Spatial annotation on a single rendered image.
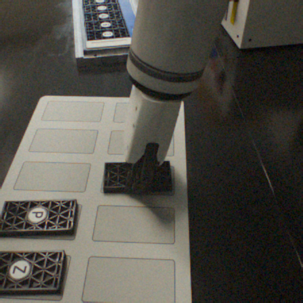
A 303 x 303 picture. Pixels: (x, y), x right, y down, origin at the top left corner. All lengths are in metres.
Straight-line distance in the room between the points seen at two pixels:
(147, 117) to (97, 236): 0.18
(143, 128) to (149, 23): 0.11
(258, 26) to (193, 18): 0.52
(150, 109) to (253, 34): 0.51
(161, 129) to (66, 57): 0.49
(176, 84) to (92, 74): 0.42
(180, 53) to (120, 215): 0.24
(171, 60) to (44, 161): 0.30
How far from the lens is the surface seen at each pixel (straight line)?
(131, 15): 0.96
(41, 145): 0.60
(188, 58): 0.35
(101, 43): 0.81
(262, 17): 0.84
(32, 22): 1.02
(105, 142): 0.58
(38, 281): 0.44
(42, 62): 0.83
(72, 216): 0.48
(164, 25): 0.33
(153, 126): 0.38
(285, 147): 0.62
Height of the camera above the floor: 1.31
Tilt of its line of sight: 45 degrees down
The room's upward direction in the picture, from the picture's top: straight up
